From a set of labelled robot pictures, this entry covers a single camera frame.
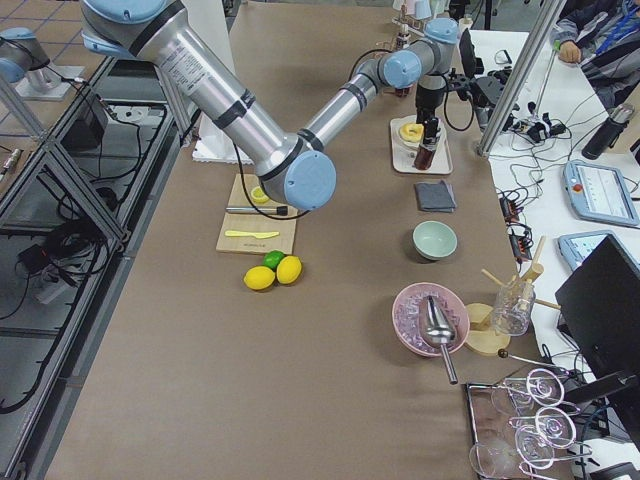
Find aluminium frame post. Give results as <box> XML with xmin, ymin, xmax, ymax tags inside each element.
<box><xmin>476</xmin><ymin>0</ymin><xmax>566</xmax><ymax>158</ymax></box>

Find pink ice bucket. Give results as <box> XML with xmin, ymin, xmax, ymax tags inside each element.
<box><xmin>391</xmin><ymin>281</ymin><xmax>471</xmax><ymax>359</ymax></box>

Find metal ice scoop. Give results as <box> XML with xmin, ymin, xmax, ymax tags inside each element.
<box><xmin>420</xmin><ymin>296</ymin><xmax>458</xmax><ymax>385</ymax></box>

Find black glass drying tray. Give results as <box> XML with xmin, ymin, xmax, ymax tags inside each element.
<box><xmin>466</xmin><ymin>384</ymin><xmax>582</xmax><ymax>479</ymax></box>

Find cream serving tray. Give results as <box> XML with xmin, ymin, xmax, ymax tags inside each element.
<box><xmin>389</xmin><ymin>115</ymin><xmax>453</xmax><ymax>175</ymax></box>

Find tea bottle white cap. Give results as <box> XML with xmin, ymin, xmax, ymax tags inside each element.
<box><xmin>413</xmin><ymin>119</ymin><xmax>440</xmax><ymax>171</ymax></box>

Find yellow peeler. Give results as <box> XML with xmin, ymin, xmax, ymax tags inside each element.
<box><xmin>224</xmin><ymin>230</ymin><xmax>280</xmax><ymax>239</ymax></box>

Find lower clear wine glass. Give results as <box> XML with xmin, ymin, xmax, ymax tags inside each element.
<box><xmin>468</xmin><ymin>424</ymin><xmax>594</xmax><ymax>480</ymax></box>

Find teach pendant tablet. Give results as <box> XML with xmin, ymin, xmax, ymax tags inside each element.
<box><xmin>563</xmin><ymin>160</ymin><xmax>639</xmax><ymax>227</ymax></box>

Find clear wine glass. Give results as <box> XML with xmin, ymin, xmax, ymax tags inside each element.
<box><xmin>508</xmin><ymin>407</ymin><xmax>577</xmax><ymax>449</ymax></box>
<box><xmin>468</xmin><ymin>424</ymin><xmax>594</xmax><ymax>480</ymax></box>
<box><xmin>491</xmin><ymin>368</ymin><xmax>581</xmax><ymax>416</ymax></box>

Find mint green bowl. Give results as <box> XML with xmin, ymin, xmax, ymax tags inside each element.
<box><xmin>412</xmin><ymin>220</ymin><xmax>458</xmax><ymax>260</ymax></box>

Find green lime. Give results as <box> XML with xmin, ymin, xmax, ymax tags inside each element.
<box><xmin>262</xmin><ymin>250</ymin><xmax>286</xmax><ymax>270</ymax></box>

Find grey folded cloth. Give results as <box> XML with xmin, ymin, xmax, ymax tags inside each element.
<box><xmin>414</xmin><ymin>180</ymin><xmax>457</xmax><ymax>213</ymax></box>

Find white plate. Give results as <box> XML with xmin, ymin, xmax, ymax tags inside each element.
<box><xmin>395</xmin><ymin>122</ymin><xmax>424</xmax><ymax>150</ymax></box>

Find clear glass mug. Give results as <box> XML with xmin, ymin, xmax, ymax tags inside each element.
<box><xmin>491</xmin><ymin>278</ymin><xmax>536</xmax><ymax>336</ymax></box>

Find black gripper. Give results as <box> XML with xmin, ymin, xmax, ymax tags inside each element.
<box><xmin>415</xmin><ymin>74</ymin><xmax>475</xmax><ymax>148</ymax></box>

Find glazed donut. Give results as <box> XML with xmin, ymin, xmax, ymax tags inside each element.
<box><xmin>398</xmin><ymin>123</ymin><xmax>424</xmax><ymax>143</ymax></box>

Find black monitor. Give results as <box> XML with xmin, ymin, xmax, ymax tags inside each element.
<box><xmin>555</xmin><ymin>235</ymin><xmax>639</xmax><ymax>378</ymax></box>

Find middle clear wine glass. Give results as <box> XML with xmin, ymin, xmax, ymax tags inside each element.
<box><xmin>508</xmin><ymin>407</ymin><xmax>577</xmax><ymax>449</ymax></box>

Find seated person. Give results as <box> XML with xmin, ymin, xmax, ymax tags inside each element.
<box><xmin>550</xmin><ymin>1</ymin><xmax>639</xmax><ymax>110</ymax></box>

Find black handled knife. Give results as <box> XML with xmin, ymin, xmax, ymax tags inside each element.
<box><xmin>226</xmin><ymin>206</ymin><xmax>289</xmax><ymax>217</ymax></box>

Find wooden stand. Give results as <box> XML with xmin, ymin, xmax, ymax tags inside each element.
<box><xmin>465</xmin><ymin>236</ymin><xmax>560</xmax><ymax>357</ymax></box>

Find clear ice cubes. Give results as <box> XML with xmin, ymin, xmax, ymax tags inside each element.
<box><xmin>395</xmin><ymin>292</ymin><xmax>464</xmax><ymax>352</ymax></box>

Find black water bottle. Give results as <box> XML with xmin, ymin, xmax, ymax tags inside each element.
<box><xmin>581</xmin><ymin>103</ymin><xmax>635</xmax><ymax>160</ymax></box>

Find yellow lemon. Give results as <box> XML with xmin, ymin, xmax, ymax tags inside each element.
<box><xmin>243</xmin><ymin>265</ymin><xmax>276</xmax><ymax>291</ymax></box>
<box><xmin>276</xmin><ymin>255</ymin><xmax>302</xmax><ymax>285</ymax></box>

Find half lemon slice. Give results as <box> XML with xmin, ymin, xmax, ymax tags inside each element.
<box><xmin>250</xmin><ymin>186</ymin><xmax>270</xmax><ymax>204</ymax></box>

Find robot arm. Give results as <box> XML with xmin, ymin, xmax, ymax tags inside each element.
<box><xmin>81</xmin><ymin>1</ymin><xmax>459</xmax><ymax>211</ymax></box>
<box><xmin>1</xmin><ymin>27</ymin><xmax>84</xmax><ymax>101</ymax></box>

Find upper clear wine glass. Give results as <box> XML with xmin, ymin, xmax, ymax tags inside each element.
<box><xmin>491</xmin><ymin>368</ymin><xmax>581</xmax><ymax>416</ymax></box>

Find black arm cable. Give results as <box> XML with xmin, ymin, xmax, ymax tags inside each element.
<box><xmin>232</xmin><ymin>142</ymin><xmax>311</xmax><ymax>219</ymax></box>

